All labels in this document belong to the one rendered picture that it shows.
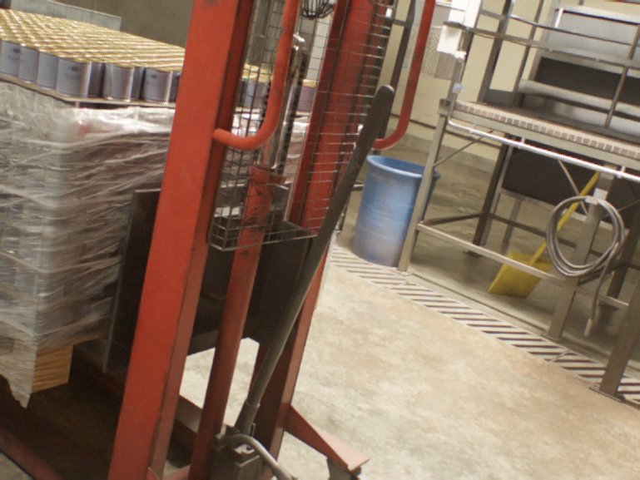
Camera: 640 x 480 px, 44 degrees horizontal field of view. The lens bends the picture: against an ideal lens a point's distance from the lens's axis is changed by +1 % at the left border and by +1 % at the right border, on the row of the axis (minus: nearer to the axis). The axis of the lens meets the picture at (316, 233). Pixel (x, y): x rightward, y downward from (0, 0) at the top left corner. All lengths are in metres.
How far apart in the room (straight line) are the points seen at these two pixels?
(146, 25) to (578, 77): 2.98
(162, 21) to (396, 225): 2.09
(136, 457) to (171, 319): 0.38
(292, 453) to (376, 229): 2.42
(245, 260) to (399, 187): 2.87
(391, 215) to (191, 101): 3.20
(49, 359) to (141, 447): 0.31
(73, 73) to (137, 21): 3.93
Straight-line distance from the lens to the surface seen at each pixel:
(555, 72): 5.88
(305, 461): 2.70
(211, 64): 1.72
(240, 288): 2.04
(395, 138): 2.06
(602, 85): 5.78
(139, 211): 1.90
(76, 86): 1.79
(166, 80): 1.95
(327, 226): 1.85
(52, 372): 1.97
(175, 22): 5.44
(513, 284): 4.96
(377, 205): 4.86
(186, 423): 2.58
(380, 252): 4.91
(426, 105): 10.59
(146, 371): 1.95
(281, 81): 1.60
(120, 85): 1.86
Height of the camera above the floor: 1.41
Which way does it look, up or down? 15 degrees down
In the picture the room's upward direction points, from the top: 13 degrees clockwise
